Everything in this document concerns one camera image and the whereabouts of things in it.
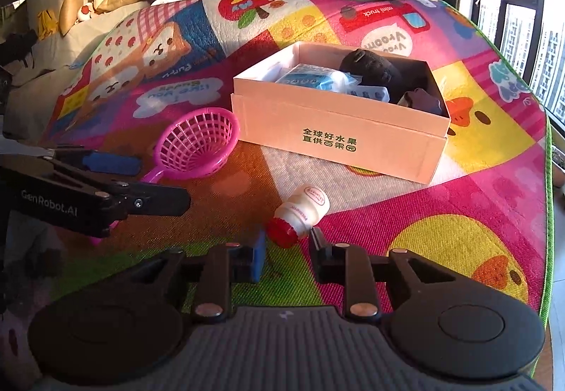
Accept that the pink cardboard box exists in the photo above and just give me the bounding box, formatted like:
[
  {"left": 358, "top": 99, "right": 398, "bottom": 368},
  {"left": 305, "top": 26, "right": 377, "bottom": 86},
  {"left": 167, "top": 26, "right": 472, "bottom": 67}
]
[{"left": 230, "top": 41, "right": 452, "bottom": 186}]

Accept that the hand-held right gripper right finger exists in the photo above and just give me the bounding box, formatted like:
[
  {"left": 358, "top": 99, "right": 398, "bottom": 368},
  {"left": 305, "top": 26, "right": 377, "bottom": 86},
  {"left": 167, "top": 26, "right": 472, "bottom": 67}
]
[{"left": 308, "top": 226, "right": 448, "bottom": 322}]

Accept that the black plush toy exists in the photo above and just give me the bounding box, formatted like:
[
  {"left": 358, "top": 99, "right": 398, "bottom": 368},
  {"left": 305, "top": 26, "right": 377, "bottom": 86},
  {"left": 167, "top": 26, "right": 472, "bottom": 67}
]
[{"left": 338, "top": 49, "right": 446, "bottom": 116}]

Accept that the white bed sheet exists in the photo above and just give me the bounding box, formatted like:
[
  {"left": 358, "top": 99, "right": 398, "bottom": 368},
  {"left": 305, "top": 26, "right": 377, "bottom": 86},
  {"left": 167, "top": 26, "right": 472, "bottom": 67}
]
[{"left": 4, "top": 0, "right": 151, "bottom": 141}]

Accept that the small yellow-tan pillow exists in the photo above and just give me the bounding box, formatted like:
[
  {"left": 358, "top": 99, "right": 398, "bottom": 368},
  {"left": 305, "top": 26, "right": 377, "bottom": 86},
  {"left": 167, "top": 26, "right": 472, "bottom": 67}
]
[{"left": 59, "top": 0, "right": 85, "bottom": 37}]

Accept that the colourful cartoon play mat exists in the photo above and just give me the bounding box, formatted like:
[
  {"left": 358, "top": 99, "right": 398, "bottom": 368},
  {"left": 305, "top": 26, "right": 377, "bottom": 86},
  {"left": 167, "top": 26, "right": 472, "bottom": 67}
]
[{"left": 39, "top": 0, "right": 553, "bottom": 376}]

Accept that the white blue plastic packet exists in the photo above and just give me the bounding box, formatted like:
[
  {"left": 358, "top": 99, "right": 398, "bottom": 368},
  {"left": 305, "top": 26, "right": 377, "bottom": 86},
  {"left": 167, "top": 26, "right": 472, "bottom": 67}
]
[{"left": 344, "top": 83, "right": 392, "bottom": 104}]

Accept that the black framed window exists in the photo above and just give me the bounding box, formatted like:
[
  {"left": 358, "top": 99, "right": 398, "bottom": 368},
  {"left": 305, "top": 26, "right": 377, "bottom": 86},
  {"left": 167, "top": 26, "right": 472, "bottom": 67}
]
[{"left": 463, "top": 0, "right": 565, "bottom": 128}]

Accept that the yellow cloth item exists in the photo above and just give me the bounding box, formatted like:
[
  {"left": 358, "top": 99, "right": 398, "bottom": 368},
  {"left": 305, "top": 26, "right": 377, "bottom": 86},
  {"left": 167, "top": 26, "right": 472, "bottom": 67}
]
[{"left": 37, "top": 9, "right": 61, "bottom": 42}]

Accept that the pink plastic strainer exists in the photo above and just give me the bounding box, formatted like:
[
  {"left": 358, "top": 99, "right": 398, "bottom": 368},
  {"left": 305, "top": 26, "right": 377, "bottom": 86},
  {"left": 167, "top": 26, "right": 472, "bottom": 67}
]
[{"left": 90, "top": 106, "right": 242, "bottom": 247}]

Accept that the white bottle with red cap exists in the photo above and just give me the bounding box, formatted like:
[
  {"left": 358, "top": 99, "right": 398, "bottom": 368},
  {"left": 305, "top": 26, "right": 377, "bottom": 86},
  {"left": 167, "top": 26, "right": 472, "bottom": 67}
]
[{"left": 267, "top": 183, "right": 332, "bottom": 249}]

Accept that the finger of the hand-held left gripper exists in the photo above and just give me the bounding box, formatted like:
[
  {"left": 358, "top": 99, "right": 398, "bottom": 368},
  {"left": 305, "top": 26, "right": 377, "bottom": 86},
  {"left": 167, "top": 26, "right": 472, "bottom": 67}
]
[
  {"left": 52, "top": 159, "right": 192, "bottom": 217},
  {"left": 41, "top": 146, "right": 143, "bottom": 178}
]

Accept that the white red plush toy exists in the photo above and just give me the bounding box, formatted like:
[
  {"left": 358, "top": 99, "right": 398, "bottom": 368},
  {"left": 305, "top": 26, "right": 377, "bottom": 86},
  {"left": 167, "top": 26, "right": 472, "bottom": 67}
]
[{"left": 77, "top": 0, "right": 107, "bottom": 24}]

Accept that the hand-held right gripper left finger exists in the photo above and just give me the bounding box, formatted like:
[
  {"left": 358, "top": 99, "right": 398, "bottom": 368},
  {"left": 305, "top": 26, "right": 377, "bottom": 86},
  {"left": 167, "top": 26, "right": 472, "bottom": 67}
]
[{"left": 127, "top": 230, "right": 268, "bottom": 322}]

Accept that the blue tissue pack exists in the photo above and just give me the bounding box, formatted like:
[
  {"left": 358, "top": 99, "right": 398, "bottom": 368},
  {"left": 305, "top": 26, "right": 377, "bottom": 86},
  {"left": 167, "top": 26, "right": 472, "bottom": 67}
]
[{"left": 274, "top": 63, "right": 354, "bottom": 93}]

